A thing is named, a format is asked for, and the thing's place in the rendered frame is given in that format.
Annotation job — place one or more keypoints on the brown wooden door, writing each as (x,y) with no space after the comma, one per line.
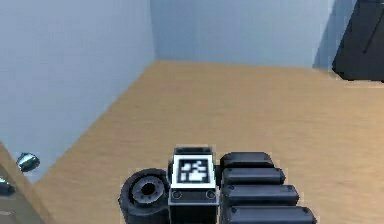
(15,200)

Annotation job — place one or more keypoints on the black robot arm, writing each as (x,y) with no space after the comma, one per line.
(253,195)

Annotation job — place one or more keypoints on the silver round door knob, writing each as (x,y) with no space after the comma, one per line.
(5,187)
(28,162)

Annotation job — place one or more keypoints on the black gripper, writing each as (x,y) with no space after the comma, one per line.
(145,193)

